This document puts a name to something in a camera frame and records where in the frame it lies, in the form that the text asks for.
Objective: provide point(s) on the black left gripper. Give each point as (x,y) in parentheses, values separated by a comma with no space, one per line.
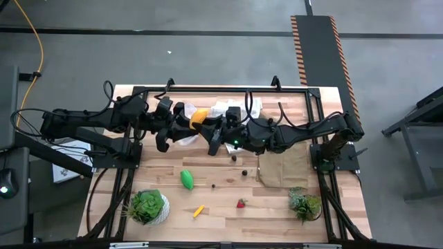
(162,124)

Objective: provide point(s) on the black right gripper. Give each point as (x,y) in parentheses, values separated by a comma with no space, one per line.
(237,133)

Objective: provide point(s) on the yellow toy banana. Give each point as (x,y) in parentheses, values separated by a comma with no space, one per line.
(199,117)

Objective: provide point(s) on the black toy blackberry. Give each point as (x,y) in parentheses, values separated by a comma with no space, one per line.
(234,158)

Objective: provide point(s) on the green ribbed toy vegetable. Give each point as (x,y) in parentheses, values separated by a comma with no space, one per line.
(187,180)

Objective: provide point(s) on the red toy strawberry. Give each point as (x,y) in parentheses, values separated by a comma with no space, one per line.
(241,203)

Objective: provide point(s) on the small yellow toy vegetable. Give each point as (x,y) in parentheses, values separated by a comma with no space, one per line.
(198,211)

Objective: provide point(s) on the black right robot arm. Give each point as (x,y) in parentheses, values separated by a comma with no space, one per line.
(304,133)

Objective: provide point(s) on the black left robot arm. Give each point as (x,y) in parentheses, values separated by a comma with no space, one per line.
(86,118)

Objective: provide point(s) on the clear plastic tupperware container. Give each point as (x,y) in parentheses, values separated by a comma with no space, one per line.
(189,110)

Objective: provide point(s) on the white checked dish towel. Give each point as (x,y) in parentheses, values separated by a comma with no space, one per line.
(221,107)

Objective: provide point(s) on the brown cloth napkin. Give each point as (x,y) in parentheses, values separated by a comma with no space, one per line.
(284,166)

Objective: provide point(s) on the green succulent in white pot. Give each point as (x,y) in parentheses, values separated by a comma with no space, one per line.
(147,205)

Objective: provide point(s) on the white printed paper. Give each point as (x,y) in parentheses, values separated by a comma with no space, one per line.
(69,166)

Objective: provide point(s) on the small succulent in dark pot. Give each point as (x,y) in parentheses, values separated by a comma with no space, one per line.
(304,205)

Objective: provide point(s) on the black striped-edge floor mat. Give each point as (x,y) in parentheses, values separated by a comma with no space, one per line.
(318,52)

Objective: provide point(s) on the grey desk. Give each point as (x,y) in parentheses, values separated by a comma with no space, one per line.
(8,103)

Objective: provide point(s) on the black computer mouse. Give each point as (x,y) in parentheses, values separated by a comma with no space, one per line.
(7,183)

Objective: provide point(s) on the dark metal stand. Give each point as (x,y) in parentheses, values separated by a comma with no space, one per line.
(412,135)

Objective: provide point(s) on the black metal table frame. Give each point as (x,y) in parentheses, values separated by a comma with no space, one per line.
(225,89)

